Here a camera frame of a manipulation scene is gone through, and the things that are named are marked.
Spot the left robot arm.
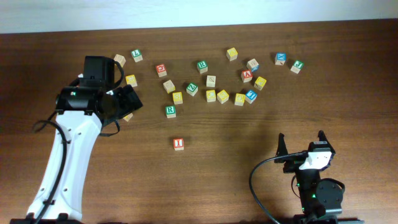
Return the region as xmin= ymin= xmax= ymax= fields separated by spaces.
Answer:
xmin=10 ymin=55 xmax=143 ymax=223

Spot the yellow S block tilted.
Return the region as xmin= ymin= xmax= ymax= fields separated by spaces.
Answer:
xmin=217 ymin=90 xmax=229 ymax=104

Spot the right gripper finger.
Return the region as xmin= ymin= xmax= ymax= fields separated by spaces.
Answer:
xmin=275 ymin=133 xmax=288 ymax=157
xmin=318 ymin=130 xmax=329 ymax=144

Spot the yellow block upper left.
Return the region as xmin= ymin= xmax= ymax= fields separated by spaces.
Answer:
xmin=126 ymin=75 xmax=137 ymax=87

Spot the green L block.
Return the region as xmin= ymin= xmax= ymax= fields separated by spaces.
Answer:
xmin=131 ymin=49 xmax=143 ymax=62

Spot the yellow C block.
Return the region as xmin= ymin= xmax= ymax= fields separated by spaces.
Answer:
xmin=206 ymin=90 xmax=216 ymax=103

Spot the red I block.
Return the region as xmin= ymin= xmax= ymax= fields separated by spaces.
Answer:
xmin=173 ymin=138 xmax=184 ymax=151

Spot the red A block right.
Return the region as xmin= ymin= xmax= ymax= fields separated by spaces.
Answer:
xmin=241 ymin=70 xmax=253 ymax=83

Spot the yellow block top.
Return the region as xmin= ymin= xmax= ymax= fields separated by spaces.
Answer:
xmin=226 ymin=47 xmax=238 ymax=61

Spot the green R block lower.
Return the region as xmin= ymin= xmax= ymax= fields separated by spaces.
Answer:
xmin=165 ymin=106 xmax=177 ymax=118

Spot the green J block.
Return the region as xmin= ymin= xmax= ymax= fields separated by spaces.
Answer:
xmin=290 ymin=60 xmax=304 ymax=74

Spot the yellow O block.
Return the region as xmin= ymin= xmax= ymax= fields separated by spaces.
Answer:
xmin=123 ymin=113 xmax=133 ymax=122

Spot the yellow block right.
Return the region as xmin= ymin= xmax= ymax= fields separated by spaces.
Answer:
xmin=254 ymin=77 xmax=267 ymax=90

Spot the plain wood block centre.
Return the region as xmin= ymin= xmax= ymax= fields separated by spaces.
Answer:
xmin=163 ymin=80 xmax=175 ymax=94

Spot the green R block upper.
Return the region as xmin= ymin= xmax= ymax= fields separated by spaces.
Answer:
xmin=197 ymin=60 xmax=208 ymax=74

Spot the red Q block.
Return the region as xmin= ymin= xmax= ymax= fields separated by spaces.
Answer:
xmin=155 ymin=64 xmax=167 ymax=77

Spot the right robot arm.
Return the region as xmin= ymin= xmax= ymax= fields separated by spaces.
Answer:
xmin=276 ymin=130 xmax=364 ymax=223

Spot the yellow E block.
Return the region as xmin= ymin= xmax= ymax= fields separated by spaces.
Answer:
xmin=234 ymin=93 xmax=245 ymax=106

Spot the blue I block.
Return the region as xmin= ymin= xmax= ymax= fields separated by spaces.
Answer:
xmin=245 ymin=90 xmax=257 ymax=104

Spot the green Z block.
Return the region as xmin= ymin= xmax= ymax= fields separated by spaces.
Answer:
xmin=186 ymin=83 xmax=198 ymax=96

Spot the green r block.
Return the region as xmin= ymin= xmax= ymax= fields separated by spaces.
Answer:
xmin=165 ymin=106 xmax=177 ymax=118
xmin=197 ymin=60 xmax=208 ymax=74

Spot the plain block blue side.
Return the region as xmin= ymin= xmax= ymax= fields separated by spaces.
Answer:
xmin=246 ymin=58 xmax=259 ymax=72

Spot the plain yellow-sided block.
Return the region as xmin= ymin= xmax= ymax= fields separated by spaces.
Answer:
xmin=114 ymin=54 xmax=126 ymax=67

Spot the blue X block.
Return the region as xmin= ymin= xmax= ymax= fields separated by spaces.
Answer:
xmin=274 ymin=52 xmax=287 ymax=65

